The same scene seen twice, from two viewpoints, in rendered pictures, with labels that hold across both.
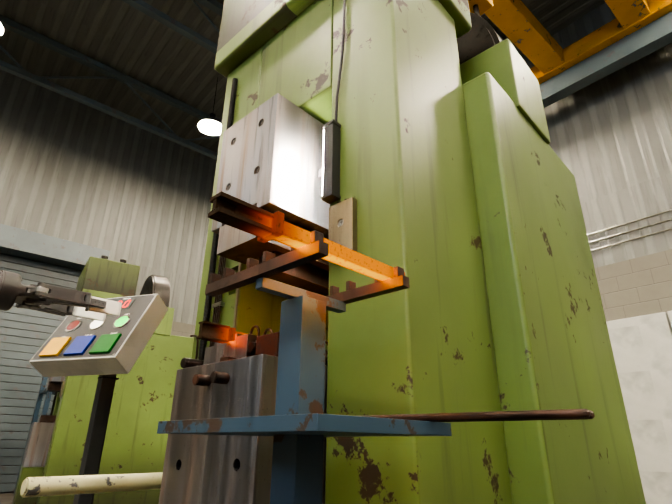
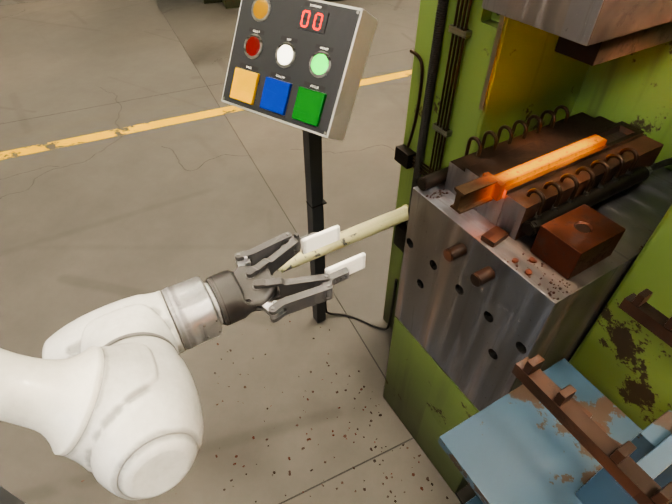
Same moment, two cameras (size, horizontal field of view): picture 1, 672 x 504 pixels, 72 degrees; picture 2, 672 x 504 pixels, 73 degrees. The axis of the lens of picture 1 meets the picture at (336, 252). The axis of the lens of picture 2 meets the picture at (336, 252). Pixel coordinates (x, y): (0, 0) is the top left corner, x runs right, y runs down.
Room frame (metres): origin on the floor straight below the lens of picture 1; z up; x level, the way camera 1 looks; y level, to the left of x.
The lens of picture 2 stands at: (0.50, 0.38, 1.49)
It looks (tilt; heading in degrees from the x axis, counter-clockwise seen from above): 44 degrees down; 16
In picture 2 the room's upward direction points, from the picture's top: straight up
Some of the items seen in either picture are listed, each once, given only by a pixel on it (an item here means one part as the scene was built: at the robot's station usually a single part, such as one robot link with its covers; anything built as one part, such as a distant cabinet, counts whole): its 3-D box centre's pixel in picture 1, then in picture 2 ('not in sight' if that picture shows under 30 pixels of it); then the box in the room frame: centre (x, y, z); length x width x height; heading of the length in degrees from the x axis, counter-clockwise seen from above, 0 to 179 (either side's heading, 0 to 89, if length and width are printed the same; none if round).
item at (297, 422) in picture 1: (298, 428); (601, 504); (0.83, 0.06, 0.75); 0.40 x 0.30 x 0.02; 46
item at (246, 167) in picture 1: (300, 183); not in sight; (1.39, 0.13, 1.56); 0.42 x 0.39 x 0.40; 137
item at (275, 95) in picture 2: (80, 346); (276, 96); (1.47, 0.81, 1.01); 0.07 x 0.05 x 0.07; 72
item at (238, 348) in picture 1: (282, 361); (553, 164); (1.42, 0.16, 0.96); 0.42 x 0.20 x 0.09; 137
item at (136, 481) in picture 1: (112, 483); (346, 237); (1.44, 0.62, 0.62); 0.44 x 0.05 x 0.05; 137
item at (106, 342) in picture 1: (106, 344); (309, 106); (1.44, 0.71, 1.01); 0.07 x 0.05 x 0.07; 72
